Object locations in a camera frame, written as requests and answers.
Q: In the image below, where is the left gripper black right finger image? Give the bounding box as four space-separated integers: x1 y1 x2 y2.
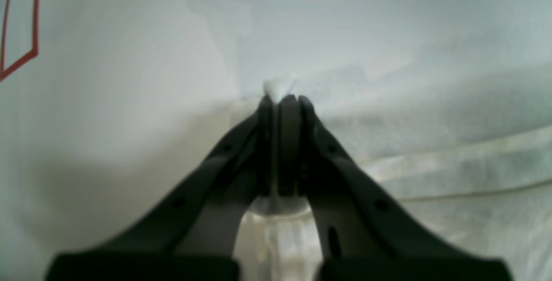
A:
277 96 512 281

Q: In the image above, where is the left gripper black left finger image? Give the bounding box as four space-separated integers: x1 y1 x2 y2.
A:
45 96 273 281

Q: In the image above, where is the white printed T-shirt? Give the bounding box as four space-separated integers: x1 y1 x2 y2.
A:
181 0 552 281

